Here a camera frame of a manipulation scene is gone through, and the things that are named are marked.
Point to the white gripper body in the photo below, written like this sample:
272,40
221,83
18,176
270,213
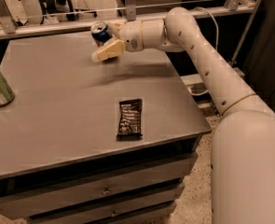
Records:
131,34

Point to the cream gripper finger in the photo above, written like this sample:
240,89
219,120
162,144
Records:
115,27
110,49

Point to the blue pepsi can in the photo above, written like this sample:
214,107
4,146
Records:
100,33

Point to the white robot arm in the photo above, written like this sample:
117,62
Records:
243,144

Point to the black snack bar wrapper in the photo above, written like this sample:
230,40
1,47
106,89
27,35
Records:
130,126

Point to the grey drawer cabinet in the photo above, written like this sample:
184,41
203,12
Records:
62,124

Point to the bottom grey drawer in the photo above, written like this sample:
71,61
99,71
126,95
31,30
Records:
141,215

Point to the grey drawer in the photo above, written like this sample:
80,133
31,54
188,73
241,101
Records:
94,187
141,215
124,204

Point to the top grey drawer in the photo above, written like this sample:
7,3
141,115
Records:
94,187

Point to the middle grey drawer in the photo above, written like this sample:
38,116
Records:
124,204

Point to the white cylindrical post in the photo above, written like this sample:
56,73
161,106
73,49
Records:
33,11

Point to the aluminium frame rail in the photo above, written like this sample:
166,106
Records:
63,16

